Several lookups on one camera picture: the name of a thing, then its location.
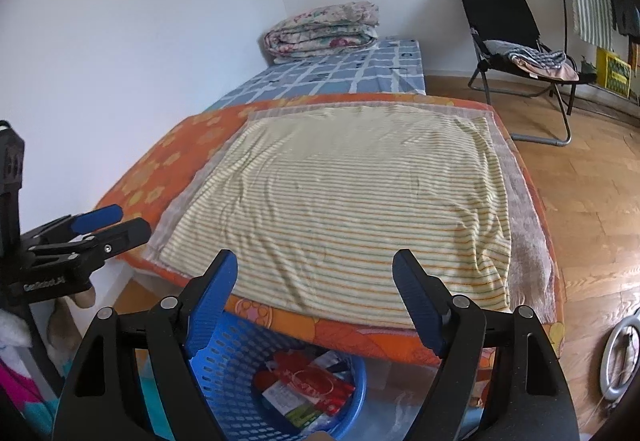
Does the fluffy pink teal clothing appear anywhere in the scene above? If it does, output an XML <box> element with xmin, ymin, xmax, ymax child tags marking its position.
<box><xmin>0</xmin><ymin>308</ymin><xmax>63</xmax><ymax>441</ymax></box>

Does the pink cloth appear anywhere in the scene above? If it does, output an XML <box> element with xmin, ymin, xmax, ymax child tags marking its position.
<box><xmin>515</xmin><ymin>53</ymin><xmax>581</xmax><ymax>82</ymax></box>

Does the black folding chair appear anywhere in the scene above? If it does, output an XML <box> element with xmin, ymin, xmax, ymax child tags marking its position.
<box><xmin>455</xmin><ymin>0</ymin><xmax>581</xmax><ymax>149</ymax></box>

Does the yellow striped towel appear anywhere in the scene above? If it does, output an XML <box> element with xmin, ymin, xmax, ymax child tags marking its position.
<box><xmin>160</xmin><ymin>103</ymin><xmax>513</xmax><ymax>329</ymax></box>

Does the dark striped cloth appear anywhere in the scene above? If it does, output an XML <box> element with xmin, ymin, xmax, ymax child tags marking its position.
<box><xmin>482</xmin><ymin>40</ymin><xmax>568</xmax><ymax>68</ymax></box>

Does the black clothes rack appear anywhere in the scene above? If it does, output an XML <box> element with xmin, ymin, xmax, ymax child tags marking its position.
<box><xmin>545</xmin><ymin>0</ymin><xmax>640</xmax><ymax>122</ymax></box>

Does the bed with blue plaid sheet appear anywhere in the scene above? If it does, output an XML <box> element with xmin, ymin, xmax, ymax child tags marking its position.
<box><xmin>205</xmin><ymin>36</ymin><xmax>428</xmax><ymax>114</ymax></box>

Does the folded floral quilt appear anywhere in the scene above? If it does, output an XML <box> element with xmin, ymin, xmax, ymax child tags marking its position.
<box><xmin>263</xmin><ymin>0</ymin><xmax>380</xmax><ymax>60</ymax></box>

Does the yellow crate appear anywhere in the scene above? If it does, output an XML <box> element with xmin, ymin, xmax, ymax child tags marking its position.
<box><xmin>595</xmin><ymin>47</ymin><xmax>633</xmax><ymax>99</ymax></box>

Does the beige fuzzy object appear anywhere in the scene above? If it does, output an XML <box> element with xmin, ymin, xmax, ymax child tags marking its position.
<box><xmin>46</xmin><ymin>285</ymin><xmax>97</xmax><ymax>357</ymax></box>

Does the white ring light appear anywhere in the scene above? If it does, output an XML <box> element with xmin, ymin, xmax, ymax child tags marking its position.
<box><xmin>599</xmin><ymin>307</ymin><xmax>640</xmax><ymax>403</ymax></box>

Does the orange floral tablecloth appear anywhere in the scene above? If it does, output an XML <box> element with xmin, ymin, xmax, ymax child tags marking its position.
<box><xmin>95</xmin><ymin>93</ymin><xmax>566</xmax><ymax>367</ymax></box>

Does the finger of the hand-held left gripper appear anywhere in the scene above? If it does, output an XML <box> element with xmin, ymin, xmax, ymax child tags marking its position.
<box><xmin>27</xmin><ymin>218</ymin><xmax>152</xmax><ymax>275</ymax></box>
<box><xmin>20</xmin><ymin>204</ymin><xmax>125</xmax><ymax>248</ymax></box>

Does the silver foil packet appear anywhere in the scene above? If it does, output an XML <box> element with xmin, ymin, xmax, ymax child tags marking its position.
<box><xmin>315</xmin><ymin>352</ymin><xmax>353</xmax><ymax>374</ymax></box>

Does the light blue object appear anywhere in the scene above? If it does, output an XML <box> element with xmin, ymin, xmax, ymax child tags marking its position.
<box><xmin>135</xmin><ymin>361</ymin><xmax>173</xmax><ymax>432</ymax></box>

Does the red box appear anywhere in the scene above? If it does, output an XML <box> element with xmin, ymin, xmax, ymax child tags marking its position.
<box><xmin>255</xmin><ymin>353</ymin><xmax>357</xmax><ymax>417</ymax></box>

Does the blue plastic basket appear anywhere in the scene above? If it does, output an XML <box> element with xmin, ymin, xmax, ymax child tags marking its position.
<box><xmin>187</xmin><ymin>311</ymin><xmax>368</xmax><ymax>441</ymax></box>

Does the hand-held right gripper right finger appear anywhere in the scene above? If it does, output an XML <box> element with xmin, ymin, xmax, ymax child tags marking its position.
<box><xmin>391</xmin><ymin>248</ymin><xmax>581</xmax><ymax>441</ymax></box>

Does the green white carton box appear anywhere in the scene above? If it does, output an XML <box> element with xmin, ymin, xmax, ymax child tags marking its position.
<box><xmin>260</xmin><ymin>383</ymin><xmax>326</xmax><ymax>429</ymax></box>

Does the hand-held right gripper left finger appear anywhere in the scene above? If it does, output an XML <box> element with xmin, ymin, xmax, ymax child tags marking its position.
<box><xmin>51</xmin><ymin>248</ymin><xmax>240</xmax><ymax>441</ymax></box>

